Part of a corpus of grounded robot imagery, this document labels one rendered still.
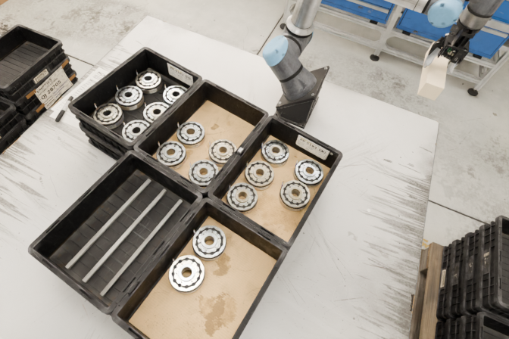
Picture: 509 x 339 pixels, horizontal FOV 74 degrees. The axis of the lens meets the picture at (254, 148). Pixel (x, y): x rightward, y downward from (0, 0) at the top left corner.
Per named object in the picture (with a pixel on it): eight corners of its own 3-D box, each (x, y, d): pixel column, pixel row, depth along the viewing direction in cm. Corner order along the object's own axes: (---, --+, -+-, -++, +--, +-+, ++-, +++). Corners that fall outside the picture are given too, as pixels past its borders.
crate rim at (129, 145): (145, 50, 139) (145, 45, 137) (204, 82, 133) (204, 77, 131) (67, 110, 119) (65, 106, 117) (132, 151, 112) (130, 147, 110)
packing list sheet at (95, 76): (95, 66, 160) (95, 65, 159) (137, 83, 156) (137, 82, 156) (45, 114, 142) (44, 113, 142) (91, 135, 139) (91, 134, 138)
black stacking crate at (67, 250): (138, 166, 120) (131, 149, 111) (205, 210, 113) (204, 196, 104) (44, 261, 100) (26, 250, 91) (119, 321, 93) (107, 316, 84)
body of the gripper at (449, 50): (435, 58, 111) (457, 28, 101) (438, 43, 116) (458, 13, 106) (458, 66, 110) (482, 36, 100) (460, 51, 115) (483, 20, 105)
